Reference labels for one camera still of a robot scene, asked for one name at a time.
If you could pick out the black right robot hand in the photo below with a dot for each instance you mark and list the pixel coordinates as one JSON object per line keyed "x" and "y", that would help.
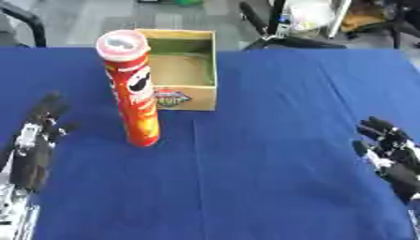
{"x": 396, "y": 156}

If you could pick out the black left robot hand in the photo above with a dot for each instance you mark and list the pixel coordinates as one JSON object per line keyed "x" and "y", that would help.
{"x": 34, "y": 150}

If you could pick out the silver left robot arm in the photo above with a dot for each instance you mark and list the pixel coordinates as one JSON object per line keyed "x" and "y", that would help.
{"x": 15, "y": 212}

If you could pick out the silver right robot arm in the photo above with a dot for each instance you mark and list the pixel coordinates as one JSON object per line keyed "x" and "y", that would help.
{"x": 415, "y": 215}

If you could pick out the tan cardboard box green inside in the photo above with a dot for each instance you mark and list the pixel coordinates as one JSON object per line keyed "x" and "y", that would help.
{"x": 183, "y": 70}

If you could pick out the red cylindrical chip can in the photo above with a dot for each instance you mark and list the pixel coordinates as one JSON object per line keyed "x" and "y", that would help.
{"x": 133, "y": 90}

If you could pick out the black chair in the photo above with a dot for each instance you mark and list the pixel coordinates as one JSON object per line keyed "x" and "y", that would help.
{"x": 391, "y": 20}

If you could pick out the black tripod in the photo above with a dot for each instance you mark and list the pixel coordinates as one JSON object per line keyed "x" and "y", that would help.
{"x": 276, "y": 26}

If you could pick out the black curved chair frame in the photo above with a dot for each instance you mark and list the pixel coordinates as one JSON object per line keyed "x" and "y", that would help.
{"x": 27, "y": 22}

